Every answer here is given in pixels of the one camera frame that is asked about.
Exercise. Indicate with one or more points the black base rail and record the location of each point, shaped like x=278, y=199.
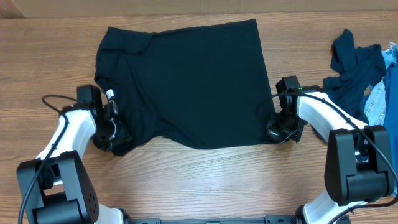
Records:
x=205, y=221

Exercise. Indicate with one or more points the black t-shirt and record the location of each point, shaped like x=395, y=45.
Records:
x=202, y=87

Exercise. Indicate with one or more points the dark navy shirt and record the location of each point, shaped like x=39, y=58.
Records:
x=358, y=67

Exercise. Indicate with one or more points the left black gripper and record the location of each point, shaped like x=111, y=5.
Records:
x=124, y=132

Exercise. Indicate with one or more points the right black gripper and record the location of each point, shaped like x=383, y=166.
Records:
x=280, y=131

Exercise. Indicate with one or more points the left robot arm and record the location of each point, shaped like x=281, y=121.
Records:
x=55, y=186

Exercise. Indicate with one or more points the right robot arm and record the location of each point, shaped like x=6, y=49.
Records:
x=358, y=168

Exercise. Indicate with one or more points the blue garment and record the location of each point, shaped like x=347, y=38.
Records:
x=390, y=122

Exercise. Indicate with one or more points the light blue denim jeans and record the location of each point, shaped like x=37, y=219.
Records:
x=375, y=106

